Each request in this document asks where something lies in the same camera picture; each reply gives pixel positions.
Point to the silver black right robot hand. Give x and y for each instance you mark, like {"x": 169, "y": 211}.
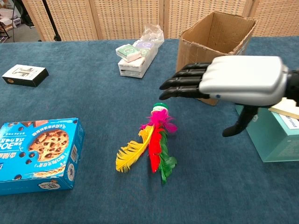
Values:
{"x": 245, "y": 79}

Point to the colourful feather shuttlecock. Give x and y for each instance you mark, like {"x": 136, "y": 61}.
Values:
{"x": 154, "y": 144}

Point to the black and white small box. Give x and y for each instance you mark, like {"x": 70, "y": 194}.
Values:
{"x": 23, "y": 73}

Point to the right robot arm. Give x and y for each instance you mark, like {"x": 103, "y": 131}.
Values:
{"x": 294, "y": 84}

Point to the open brown cardboard box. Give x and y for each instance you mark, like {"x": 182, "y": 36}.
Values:
{"x": 198, "y": 46}

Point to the green Philips product box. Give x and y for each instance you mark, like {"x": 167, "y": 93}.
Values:
{"x": 268, "y": 142}

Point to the white tissue packs bundle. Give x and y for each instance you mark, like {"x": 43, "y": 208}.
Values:
{"x": 140, "y": 66}

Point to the green-topped white box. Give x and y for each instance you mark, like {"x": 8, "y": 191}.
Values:
{"x": 128, "y": 52}

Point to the blue chocolate cookie box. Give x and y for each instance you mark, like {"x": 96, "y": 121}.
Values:
{"x": 46, "y": 144}

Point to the pale yellow notepad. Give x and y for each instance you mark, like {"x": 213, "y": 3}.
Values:
{"x": 286, "y": 108}

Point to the woven wicker screen panel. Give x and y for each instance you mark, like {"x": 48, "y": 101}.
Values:
{"x": 182, "y": 14}
{"x": 70, "y": 18}
{"x": 278, "y": 18}
{"x": 126, "y": 16}

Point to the blue velvet table cloth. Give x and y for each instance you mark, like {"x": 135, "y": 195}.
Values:
{"x": 93, "y": 186}

